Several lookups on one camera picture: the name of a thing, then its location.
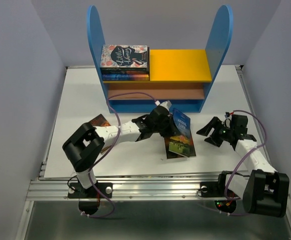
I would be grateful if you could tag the Animal Farm book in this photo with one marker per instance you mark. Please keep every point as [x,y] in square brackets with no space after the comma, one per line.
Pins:
[182,123]

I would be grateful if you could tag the brown book far left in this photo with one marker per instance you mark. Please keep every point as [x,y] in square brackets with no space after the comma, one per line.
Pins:
[99,121]

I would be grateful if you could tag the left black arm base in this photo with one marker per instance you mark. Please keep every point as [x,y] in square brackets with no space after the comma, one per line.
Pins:
[89,200]

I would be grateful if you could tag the blue yellow wooden bookshelf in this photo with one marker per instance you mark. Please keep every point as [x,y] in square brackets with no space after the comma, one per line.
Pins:
[183,76]

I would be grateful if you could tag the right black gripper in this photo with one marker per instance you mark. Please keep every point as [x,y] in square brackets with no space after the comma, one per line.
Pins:
[214,123]

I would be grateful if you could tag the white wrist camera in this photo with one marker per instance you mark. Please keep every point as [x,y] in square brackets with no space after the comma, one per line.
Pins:
[228,117]
[166,104]

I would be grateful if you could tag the Three Days to See book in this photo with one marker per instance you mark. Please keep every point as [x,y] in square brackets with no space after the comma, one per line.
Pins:
[179,147]

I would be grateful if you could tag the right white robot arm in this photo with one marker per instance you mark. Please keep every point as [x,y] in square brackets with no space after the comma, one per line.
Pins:
[261,188]

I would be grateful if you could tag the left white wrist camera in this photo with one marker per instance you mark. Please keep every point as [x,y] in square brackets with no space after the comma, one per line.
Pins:
[166,104]

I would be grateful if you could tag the Little Women book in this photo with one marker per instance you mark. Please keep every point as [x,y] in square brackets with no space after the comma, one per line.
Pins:
[125,56]

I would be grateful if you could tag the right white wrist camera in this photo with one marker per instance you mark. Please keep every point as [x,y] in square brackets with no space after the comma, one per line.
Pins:
[228,117]

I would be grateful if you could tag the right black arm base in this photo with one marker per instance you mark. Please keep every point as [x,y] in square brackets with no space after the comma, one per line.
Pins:
[215,189]

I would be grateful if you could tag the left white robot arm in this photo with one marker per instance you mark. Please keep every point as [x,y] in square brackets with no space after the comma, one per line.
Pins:
[84,146]

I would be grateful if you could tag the Jane Eyre book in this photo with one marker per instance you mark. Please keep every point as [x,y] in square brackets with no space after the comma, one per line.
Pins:
[125,77]

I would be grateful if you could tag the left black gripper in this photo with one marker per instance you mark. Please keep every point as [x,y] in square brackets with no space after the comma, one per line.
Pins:
[172,129]

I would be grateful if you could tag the aluminium mounting rail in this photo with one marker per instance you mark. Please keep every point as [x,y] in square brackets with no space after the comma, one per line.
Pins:
[149,188]

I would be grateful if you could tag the A Tale of Two Cities book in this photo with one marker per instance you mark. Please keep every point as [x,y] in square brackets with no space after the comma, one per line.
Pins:
[126,70]

